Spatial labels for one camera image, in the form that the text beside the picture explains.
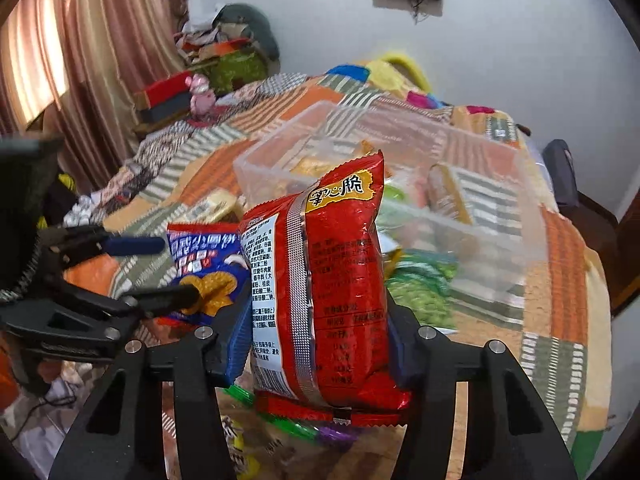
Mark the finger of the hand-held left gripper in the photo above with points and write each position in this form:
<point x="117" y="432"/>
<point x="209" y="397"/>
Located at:
<point x="167" y="297"/>
<point x="137" y="246"/>

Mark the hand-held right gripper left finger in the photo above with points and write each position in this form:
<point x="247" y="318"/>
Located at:
<point x="233" y="355"/>

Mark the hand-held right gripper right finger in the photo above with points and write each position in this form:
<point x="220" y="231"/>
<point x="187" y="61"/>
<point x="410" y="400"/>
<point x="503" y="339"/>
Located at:
<point x="399" y="352"/>

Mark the blue biscuit packet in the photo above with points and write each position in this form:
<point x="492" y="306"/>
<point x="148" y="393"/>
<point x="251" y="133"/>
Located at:
<point x="207" y="270"/>

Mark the red snack packet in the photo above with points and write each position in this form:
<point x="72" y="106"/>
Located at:
<point x="335" y="270"/>

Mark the clear plastic container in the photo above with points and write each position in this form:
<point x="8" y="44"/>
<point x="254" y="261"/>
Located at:
<point x="450" y="160"/>

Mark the green snack packet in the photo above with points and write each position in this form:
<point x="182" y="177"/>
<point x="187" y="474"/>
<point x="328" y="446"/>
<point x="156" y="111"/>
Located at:
<point x="422" y="285"/>

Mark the gold snack packet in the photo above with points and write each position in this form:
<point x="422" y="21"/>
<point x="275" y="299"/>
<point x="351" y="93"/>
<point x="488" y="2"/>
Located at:
<point x="215" y="206"/>

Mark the green purple wrapper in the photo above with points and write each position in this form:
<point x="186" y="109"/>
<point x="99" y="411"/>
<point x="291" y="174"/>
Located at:
<point x="290" y="427"/>

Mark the beige printed snack bag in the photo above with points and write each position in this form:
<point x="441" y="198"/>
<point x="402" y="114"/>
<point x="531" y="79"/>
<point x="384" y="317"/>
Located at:
<point x="280" y="460"/>

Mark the red flat box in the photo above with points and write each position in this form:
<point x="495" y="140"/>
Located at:
<point x="165" y="92"/>

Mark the striped pink curtain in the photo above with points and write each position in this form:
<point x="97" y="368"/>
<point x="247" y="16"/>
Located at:
<point x="85" y="50"/>

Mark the pink plush toy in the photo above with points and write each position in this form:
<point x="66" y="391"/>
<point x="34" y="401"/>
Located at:
<point x="202" y="94"/>

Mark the beige wrapped snack packet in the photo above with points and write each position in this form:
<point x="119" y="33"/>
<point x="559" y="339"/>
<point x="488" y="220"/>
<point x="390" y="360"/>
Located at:
<point x="447" y="192"/>

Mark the orange yellow snack packet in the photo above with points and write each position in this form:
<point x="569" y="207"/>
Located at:
<point x="312" y="162"/>

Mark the pile of clothes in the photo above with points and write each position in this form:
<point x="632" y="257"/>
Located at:
<point x="235" y="55"/>

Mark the dark chair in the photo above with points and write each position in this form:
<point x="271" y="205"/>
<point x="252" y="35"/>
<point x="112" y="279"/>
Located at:
<point x="585" y="220"/>

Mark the yellow cloth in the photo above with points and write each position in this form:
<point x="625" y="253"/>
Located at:
<point x="400" y="65"/>

